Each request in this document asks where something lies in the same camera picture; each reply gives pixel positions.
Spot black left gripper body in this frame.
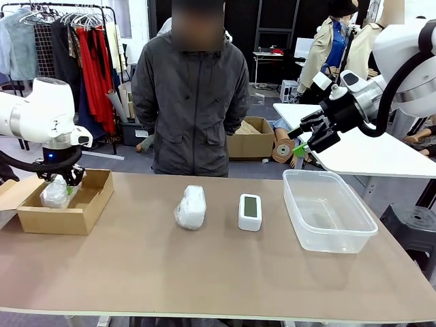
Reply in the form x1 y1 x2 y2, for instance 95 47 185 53
33 146 84 178

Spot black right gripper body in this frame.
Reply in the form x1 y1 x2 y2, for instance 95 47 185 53
319 91 367 134

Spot bubble-wrapped clock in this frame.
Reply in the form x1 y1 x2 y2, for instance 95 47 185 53
174 185 207 231
40 174 74 209

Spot white digital clock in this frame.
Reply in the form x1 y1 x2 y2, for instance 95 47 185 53
237 193 264 232

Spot tan mannequin in blue shirt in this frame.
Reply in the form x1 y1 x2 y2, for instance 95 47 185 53
272 118 323 168

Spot bystander in dark sleeve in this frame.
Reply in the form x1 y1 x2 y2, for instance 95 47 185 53
0 157 21 187

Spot white computer case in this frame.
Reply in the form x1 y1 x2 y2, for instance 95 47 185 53
279 79 301 104

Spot brown cardboard reel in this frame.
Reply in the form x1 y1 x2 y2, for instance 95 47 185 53
271 138 296 166

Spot white side table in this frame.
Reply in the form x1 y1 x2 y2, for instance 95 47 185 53
273 102 436 202

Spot large brown cardboard box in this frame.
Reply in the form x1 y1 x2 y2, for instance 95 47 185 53
226 116 277 161

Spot mannequin in beige coat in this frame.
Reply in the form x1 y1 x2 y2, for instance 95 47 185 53
297 0 352 95

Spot black plastic crate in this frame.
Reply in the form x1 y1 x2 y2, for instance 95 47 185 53
121 121 156 147

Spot mannequin in cream outfit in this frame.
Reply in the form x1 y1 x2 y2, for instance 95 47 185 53
345 0 388 82

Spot white monitor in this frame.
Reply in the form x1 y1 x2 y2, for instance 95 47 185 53
294 37 316 59

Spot white background desk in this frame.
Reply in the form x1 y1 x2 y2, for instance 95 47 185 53
252 50 307 86

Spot mannequin in grey-green clothes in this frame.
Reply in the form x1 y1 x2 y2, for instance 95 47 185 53
135 133 156 153

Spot grey cardboard tube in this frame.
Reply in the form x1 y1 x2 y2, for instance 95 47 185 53
105 89 129 124

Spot skin-coloured mannequin parts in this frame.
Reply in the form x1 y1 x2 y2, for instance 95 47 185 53
403 114 436 157

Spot red hanging dress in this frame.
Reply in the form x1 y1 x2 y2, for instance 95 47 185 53
75 26 117 134

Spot clear plastic container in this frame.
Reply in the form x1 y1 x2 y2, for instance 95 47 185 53
282 169 379 254

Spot black hanging garment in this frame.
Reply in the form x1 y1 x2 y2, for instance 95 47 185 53
50 20 82 105

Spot black metal stand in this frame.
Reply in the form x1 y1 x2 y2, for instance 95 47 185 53
416 176 436 209

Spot grey-blue hanging shirt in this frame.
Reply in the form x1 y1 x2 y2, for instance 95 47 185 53
0 8 40 82

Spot grey metal stool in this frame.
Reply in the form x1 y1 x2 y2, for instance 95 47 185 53
379 203 436 272

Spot person in dark grey jacket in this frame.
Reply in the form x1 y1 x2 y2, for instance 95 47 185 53
131 0 251 178

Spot cream hanging garment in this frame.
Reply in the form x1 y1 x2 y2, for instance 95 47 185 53
104 20 129 75

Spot black metal clothes rack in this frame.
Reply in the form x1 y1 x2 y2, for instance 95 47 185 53
0 2 126 161

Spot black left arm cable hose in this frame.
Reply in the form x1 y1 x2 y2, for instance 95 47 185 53
0 146 83 174

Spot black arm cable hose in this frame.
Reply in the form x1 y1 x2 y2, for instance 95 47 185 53
0 146 83 174
360 20 436 138

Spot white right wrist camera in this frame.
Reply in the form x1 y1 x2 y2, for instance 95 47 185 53
312 70 337 92

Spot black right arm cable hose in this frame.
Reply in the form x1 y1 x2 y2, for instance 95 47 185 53
360 20 436 138

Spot black wire grid panel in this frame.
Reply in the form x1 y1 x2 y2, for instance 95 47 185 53
33 22 56 80

